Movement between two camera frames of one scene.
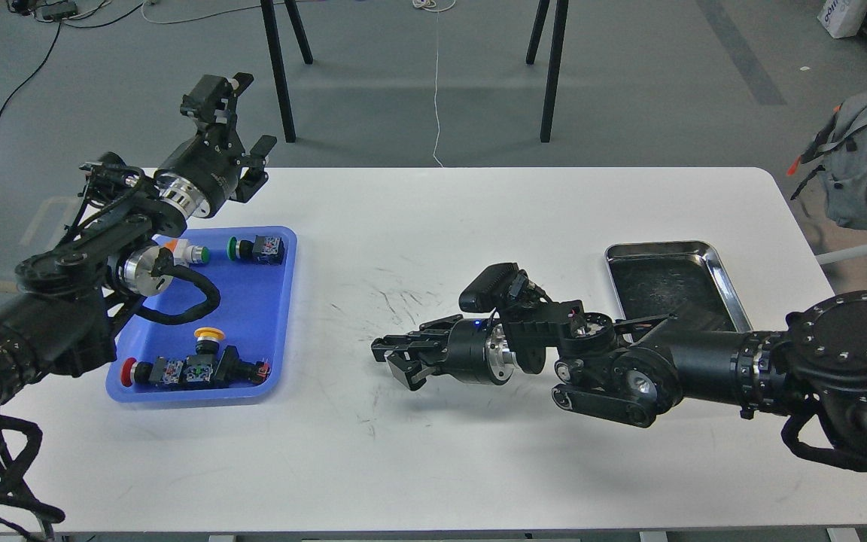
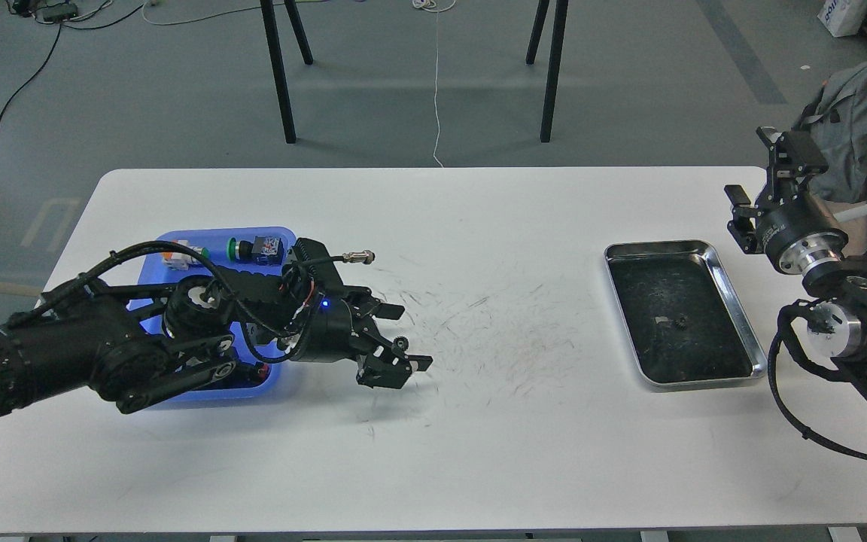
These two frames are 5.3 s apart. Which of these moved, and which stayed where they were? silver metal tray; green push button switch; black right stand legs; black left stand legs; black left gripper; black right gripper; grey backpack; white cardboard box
Moved: black right gripper; grey backpack; black left gripper
Stayed: black left stand legs; black right stand legs; silver metal tray; green push button switch; white cardboard box
